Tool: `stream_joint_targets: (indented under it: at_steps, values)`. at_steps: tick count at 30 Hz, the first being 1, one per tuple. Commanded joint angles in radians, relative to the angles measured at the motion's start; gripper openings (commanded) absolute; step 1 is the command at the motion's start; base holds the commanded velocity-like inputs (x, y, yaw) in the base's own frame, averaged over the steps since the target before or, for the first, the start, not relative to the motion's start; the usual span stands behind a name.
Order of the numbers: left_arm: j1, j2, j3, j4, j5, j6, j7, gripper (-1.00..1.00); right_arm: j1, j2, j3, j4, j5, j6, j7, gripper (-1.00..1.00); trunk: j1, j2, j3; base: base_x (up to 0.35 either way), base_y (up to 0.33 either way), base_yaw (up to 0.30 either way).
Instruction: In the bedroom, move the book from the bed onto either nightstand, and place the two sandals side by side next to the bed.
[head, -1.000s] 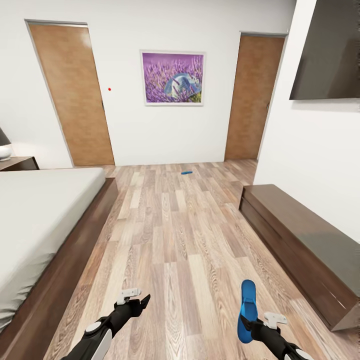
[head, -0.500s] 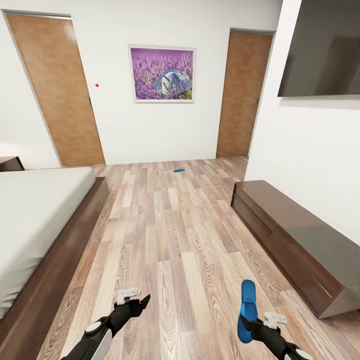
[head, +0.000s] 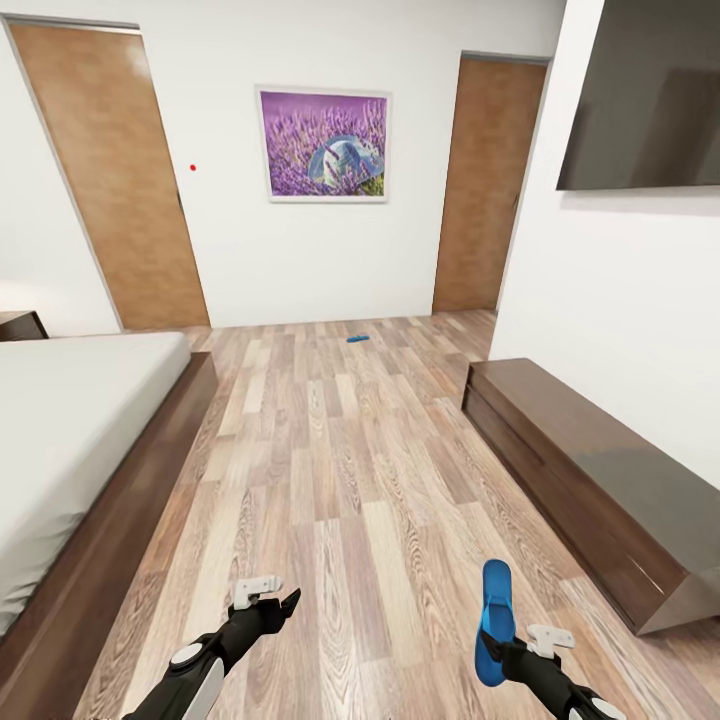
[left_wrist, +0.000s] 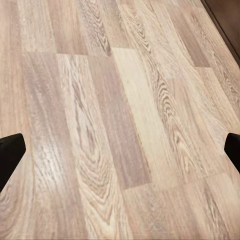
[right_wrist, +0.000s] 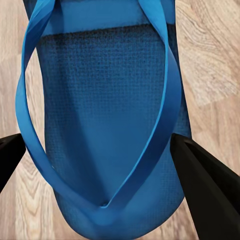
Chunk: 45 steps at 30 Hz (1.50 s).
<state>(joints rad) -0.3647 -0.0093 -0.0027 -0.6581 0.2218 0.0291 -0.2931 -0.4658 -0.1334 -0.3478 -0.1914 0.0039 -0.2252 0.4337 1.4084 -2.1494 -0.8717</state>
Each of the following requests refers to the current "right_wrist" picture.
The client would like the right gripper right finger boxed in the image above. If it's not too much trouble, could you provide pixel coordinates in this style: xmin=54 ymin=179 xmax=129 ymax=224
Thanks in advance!
xmin=169 ymin=133 xmax=240 ymax=240

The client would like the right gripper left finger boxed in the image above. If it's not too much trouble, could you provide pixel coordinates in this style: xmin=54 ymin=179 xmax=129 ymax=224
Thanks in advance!
xmin=0 ymin=132 xmax=27 ymax=193

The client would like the sandal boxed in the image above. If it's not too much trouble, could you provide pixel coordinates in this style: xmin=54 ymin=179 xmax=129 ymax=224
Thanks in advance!
xmin=15 ymin=0 xmax=192 ymax=240

